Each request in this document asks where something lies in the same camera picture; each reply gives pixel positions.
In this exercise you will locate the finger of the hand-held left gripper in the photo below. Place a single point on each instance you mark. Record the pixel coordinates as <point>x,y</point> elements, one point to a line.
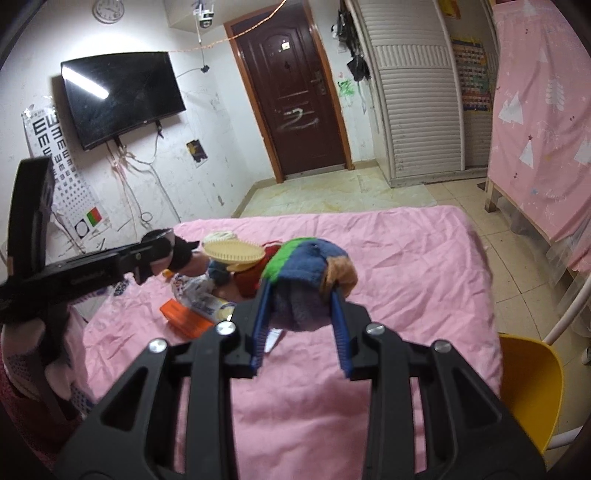
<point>152,258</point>

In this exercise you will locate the black wall television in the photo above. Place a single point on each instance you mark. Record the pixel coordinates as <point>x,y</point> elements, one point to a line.
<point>120,97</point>

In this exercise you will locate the eye chart poster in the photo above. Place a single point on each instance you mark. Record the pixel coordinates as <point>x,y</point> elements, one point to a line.
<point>62,152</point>

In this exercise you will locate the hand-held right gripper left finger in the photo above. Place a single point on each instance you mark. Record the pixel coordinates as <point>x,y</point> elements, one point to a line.
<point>259,323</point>

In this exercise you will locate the wooden bed frame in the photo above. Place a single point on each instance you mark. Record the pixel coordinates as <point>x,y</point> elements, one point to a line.
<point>493,198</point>

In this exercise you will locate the dark brown door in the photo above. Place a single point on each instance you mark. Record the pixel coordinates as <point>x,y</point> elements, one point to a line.
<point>286,92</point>

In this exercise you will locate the multicoloured plush cloth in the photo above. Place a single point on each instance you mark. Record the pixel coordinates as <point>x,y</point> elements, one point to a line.
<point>304,263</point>

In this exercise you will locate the small dark wall picture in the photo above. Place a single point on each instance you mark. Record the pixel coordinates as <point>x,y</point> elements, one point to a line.
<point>196,151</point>

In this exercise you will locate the white paper slip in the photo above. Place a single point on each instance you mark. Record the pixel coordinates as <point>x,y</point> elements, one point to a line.
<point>273,339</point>

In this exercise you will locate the cream round brush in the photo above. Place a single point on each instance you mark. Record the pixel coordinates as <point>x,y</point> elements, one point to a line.
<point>233,253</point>

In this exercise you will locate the yellow wall note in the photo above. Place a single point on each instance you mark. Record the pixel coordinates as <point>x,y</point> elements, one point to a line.
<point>450,8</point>

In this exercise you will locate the orange cardboard box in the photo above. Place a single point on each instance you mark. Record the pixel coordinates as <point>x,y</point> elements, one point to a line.
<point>178,318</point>

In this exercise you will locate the colourful grid wall poster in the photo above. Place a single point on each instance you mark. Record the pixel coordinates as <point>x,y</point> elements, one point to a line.
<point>471,74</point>

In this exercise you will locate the pink printed curtain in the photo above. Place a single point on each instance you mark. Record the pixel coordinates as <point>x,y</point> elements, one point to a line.
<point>545,115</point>

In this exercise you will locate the round wall clock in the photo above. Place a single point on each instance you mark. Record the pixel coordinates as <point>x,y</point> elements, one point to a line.
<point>108,10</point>

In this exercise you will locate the black hanging bags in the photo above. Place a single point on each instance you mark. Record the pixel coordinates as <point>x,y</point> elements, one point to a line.
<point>351,37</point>

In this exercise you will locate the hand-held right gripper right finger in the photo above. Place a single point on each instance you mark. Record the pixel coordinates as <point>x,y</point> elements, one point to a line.
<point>340,332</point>

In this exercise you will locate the red cloth item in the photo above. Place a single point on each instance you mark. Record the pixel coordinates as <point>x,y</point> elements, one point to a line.
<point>247,279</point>

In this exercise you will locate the white toothpaste tube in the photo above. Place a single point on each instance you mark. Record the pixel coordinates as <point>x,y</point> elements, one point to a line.
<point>203,300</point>

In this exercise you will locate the white shutter wardrobe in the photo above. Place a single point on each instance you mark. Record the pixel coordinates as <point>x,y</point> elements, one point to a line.
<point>415,92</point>

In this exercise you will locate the yellow plastic chair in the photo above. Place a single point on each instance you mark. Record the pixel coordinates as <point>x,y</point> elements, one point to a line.
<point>531,383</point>

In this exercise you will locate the white security camera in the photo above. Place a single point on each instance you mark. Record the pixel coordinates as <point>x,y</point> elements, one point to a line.
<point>204,16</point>

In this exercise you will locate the pink bed sheet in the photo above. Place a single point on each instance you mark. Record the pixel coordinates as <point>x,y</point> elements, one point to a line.
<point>392,277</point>

